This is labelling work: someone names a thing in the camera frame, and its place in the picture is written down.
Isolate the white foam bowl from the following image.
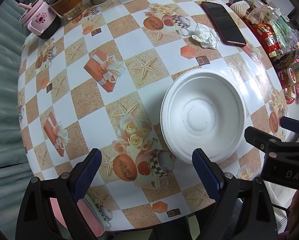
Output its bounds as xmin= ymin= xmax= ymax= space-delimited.
xmin=160 ymin=69 xmax=246 ymax=164

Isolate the green pleated curtain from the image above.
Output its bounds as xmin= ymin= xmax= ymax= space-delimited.
xmin=0 ymin=0 xmax=40 ymax=221

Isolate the checkered patterned tablecloth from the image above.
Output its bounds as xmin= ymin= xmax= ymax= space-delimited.
xmin=18 ymin=0 xmax=288 ymax=231

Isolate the red snack packet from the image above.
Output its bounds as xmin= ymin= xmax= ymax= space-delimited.
xmin=251 ymin=23 xmax=283 ymax=58

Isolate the crumpled white tissue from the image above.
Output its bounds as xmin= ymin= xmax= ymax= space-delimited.
xmin=191 ymin=23 xmax=220 ymax=50

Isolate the black smartphone red case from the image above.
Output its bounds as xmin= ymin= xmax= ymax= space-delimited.
xmin=201 ymin=2 xmax=246 ymax=47

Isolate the white foam-netted fruit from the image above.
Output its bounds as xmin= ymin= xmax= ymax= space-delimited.
xmin=230 ymin=1 xmax=250 ymax=18

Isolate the pink cup with black base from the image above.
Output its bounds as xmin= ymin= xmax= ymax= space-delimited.
xmin=18 ymin=0 xmax=61 ymax=40

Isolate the amber glass jar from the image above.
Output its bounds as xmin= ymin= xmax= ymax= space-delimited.
xmin=49 ymin=0 xmax=84 ymax=20

